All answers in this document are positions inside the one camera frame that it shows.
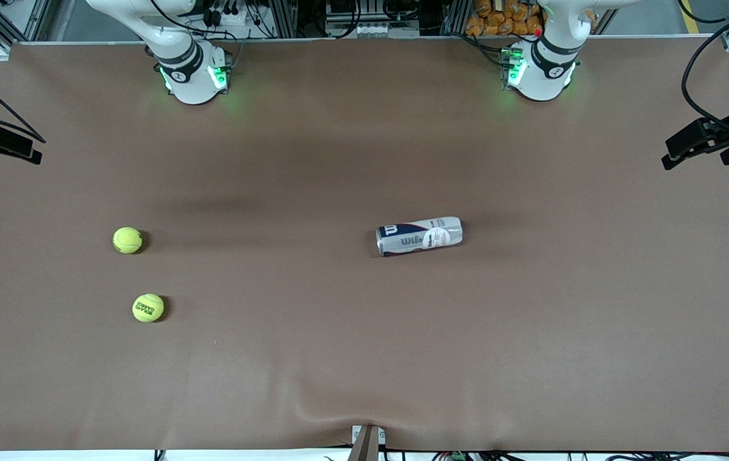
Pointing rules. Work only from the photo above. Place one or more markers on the green terminal connector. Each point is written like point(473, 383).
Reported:
point(456, 456)

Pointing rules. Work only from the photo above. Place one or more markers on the Wilson tennis ball can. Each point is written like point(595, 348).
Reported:
point(419, 235)

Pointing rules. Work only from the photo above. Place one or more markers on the brown table mat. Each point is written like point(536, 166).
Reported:
point(364, 358)

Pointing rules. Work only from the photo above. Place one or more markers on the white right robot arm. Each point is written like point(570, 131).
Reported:
point(191, 80)

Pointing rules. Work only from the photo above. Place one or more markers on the Roland Garros yellow tennis ball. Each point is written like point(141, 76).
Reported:
point(148, 308)

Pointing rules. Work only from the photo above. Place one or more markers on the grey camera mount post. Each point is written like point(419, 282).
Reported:
point(366, 445)

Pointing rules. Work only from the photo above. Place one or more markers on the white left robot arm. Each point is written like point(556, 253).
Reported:
point(540, 77)

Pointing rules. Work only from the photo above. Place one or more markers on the orange snack bags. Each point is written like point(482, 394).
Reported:
point(499, 19)

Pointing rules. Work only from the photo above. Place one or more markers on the white power strip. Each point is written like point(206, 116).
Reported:
point(230, 16)

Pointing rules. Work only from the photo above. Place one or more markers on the white terminal block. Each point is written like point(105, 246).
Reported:
point(364, 29)

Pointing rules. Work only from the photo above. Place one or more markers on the plain yellow tennis ball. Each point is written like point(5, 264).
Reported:
point(127, 240)

